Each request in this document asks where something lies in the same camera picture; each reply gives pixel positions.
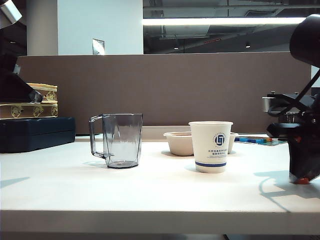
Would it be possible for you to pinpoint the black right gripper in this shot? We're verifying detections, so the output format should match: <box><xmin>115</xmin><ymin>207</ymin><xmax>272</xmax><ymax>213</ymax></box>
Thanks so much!
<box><xmin>261</xmin><ymin>92</ymin><xmax>320</xmax><ymax>183</ymax></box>

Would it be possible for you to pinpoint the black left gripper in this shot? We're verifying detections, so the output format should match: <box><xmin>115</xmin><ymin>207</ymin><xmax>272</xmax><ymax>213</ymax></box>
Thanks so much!
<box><xmin>0</xmin><ymin>53</ymin><xmax>44</xmax><ymax>104</ymax></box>

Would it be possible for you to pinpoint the white paper cup blue logo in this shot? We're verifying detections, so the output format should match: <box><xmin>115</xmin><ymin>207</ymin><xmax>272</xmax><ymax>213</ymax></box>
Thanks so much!
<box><xmin>188</xmin><ymin>120</ymin><xmax>234</xmax><ymax>174</ymax></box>

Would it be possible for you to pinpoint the dark blue case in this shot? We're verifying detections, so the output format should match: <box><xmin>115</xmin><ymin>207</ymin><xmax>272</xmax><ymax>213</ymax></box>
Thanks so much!
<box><xmin>0</xmin><ymin>116</ymin><xmax>76</xmax><ymax>154</ymax></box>

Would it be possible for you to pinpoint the transparent grey plastic mug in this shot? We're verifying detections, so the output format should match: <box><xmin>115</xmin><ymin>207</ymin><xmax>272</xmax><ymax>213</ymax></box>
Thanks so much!
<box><xmin>88</xmin><ymin>112</ymin><xmax>143</xmax><ymax>170</ymax></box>

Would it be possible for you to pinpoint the beige oval pulp bowl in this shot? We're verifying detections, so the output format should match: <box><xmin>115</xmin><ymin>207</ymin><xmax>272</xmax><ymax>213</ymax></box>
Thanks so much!
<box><xmin>163</xmin><ymin>131</ymin><xmax>239</xmax><ymax>157</ymax></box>

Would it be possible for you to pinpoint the brown desk partition screen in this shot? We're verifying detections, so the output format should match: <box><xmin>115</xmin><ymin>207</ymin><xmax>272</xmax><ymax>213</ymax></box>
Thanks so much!
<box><xmin>16</xmin><ymin>51</ymin><xmax>313</xmax><ymax>137</ymax></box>

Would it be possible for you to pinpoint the long ceiling light strip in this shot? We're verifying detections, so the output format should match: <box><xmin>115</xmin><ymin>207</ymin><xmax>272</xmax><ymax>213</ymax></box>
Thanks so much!
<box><xmin>142</xmin><ymin>16</ymin><xmax>307</xmax><ymax>26</ymax></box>

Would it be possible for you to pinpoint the silver wall plate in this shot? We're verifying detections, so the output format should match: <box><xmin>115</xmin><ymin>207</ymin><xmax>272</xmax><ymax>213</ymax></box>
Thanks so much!
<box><xmin>91</xmin><ymin>38</ymin><xmax>105</xmax><ymax>56</ymax></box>

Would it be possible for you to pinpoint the beige cable tray flap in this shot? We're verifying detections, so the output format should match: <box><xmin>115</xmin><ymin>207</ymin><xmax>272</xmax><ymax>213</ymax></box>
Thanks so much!
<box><xmin>141</xmin><ymin>125</ymin><xmax>193</xmax><ymax>141</ymax></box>

